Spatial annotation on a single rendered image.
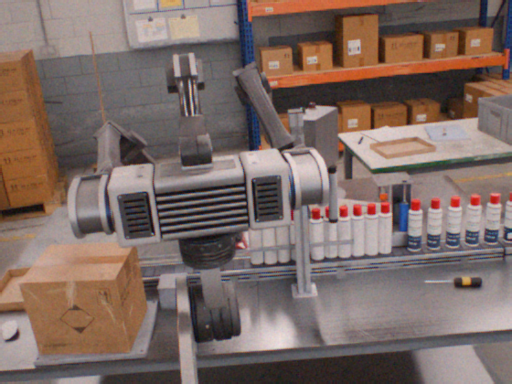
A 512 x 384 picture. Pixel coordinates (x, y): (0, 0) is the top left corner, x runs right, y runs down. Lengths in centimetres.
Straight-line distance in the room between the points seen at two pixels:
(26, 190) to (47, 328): 344
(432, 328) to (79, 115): 520
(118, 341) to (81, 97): 482
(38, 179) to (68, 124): 147
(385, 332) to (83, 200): 105
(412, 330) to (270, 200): 80
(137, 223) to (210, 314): 30
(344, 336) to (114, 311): 72
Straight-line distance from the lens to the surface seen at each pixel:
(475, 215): 219
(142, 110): 636
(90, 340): 183
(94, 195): 125
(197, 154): 120
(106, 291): 170
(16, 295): 233
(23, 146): 509
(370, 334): 182
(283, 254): 208
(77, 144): 654
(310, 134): 176
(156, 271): 216
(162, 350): 183
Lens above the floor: 193
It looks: 23 degrees down
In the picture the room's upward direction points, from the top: 5 degrees counter-clockwise
